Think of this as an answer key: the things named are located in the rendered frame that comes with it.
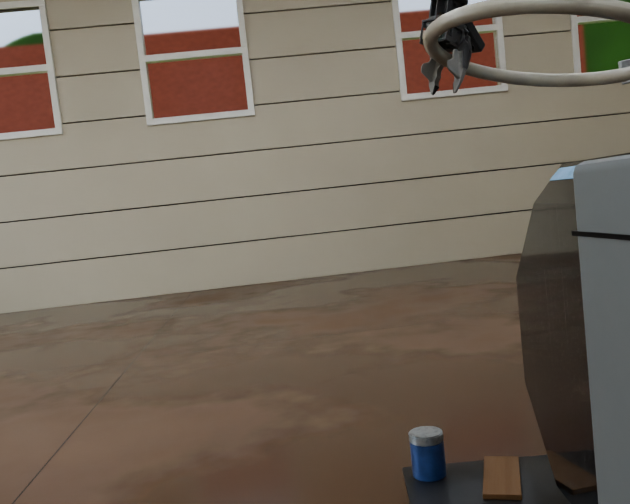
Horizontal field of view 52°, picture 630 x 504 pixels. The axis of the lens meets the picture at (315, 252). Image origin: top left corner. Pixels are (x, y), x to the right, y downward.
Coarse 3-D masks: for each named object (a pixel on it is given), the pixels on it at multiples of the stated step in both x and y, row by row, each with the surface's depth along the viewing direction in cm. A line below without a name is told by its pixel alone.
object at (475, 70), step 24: (504, 0) 109; (528, 0) 107; (552, 0) 106; (576, 0) 105; (600, 0) 105; (432, 24) 124; (456, 24) 118; (432, 48) 134; (480, 72) 149; (504, 72) 150; (528, 72) 151; (600, 72) 143; (624, 72) 138
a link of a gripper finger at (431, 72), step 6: (432, 60) 146; (426, 66) 145; (432, 66) 146; (438, 66) 146; (426, 72) 146; (432, 72) 147; (438, 72) 147; (432, 78) 147; (438, 78) 147; (432, 84) 147; (438, 84) 148; (432, 90) 147
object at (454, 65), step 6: (456, 54) 142; (462, 54) 142; (450, 60) 140; (456, 60) 142; (462, 60) 142; (450, 66) 140; (456, 66) 141; (456, 72) 141; (462, 72) 142; (456, 78) 142; (462, 78) 142; (456, 84) 142; (456, 90) 143
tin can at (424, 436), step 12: (420, 432) 188; (432, 432) 187; (420, 444) 184; (432, 444) 184; (420, 456) 185; (432, 456) 184; (444, 456) 187; (420, 468) 185; (432, 468) 184; (444, 468) 187; (420, 480) 186; (432, 480) 185
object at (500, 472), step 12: (492, 456) 194; (504, 456) 193; (516, 456) 192; (492, 468) 186; (504, 468) 185; (516, 468) 184; (492, 480) 178; (504, 480) 178; (516, 480) 177; (492, 492) 171; (504, 492) 171; (516, 492) 170
